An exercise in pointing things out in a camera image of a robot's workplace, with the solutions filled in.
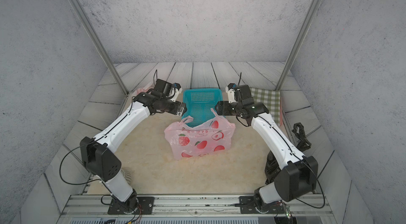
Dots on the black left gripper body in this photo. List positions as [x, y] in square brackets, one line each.
[169, 105]

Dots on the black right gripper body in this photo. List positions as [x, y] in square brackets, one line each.
[230, 110]

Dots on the pink plastic bag apple print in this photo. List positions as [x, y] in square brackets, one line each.
[212, 136]

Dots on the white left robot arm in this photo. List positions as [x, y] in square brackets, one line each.
[98, 153]

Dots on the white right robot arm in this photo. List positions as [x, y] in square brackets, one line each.
[290, 174]

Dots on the pink white striped tied bag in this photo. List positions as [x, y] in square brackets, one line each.
[140, 90]

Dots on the black plastic bag knotted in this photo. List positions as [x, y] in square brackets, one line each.
[282, 151]

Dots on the green white checkered cloth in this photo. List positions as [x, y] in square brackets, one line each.
[272, 100]

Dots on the teal plastic perforated basket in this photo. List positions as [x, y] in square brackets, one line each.
[199, 103]

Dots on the silver ribbed metal cup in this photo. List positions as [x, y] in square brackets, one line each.
[127, 175]

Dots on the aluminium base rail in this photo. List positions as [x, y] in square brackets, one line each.
[197, 209]

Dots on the right aluminium frame post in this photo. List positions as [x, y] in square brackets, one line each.
[311, 12]

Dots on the aluminium frame post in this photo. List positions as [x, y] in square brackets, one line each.
[90, 30]
[311, 12]

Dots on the left aluminium frame post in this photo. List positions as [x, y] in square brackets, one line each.
[90, 30]

